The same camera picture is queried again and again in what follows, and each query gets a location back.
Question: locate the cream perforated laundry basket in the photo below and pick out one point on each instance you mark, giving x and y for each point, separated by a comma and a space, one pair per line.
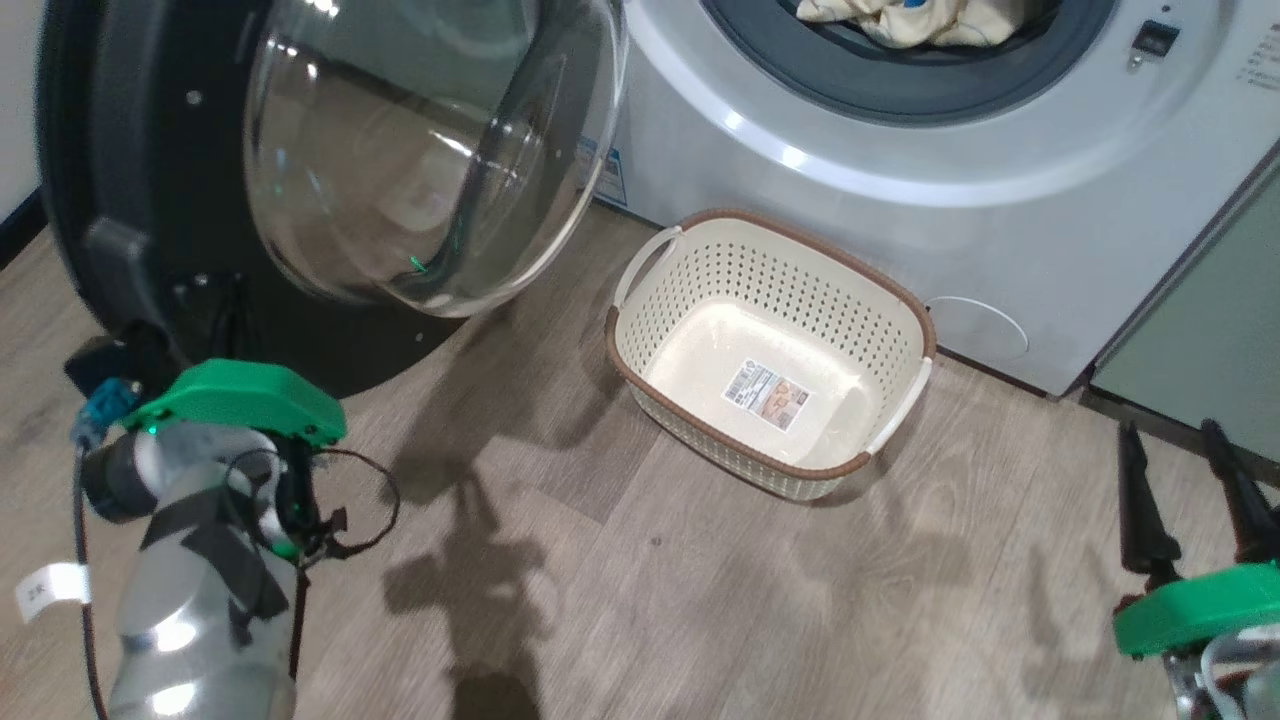
770, 290

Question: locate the white front-load washing machine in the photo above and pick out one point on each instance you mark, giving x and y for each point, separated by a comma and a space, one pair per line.
1000, 220

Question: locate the white product label sticker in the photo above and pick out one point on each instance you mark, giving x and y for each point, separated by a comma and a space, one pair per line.
766, 396

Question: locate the yellow patterned cloth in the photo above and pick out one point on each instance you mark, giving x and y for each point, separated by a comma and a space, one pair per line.
920, 22

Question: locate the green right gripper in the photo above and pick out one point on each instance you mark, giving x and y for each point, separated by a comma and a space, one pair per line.
1200, 610

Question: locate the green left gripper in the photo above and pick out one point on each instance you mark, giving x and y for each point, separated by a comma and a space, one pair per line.
240, 395

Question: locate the blue energy label sticker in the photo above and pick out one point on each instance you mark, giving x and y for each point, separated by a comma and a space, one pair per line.
610, 180

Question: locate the plain green cabinet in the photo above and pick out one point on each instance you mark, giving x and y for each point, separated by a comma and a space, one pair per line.
1210, 330

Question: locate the black round glass washer door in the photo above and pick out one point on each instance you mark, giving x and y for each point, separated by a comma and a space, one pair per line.
150, 150

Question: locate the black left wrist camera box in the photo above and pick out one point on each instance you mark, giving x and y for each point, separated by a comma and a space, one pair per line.
105, 362

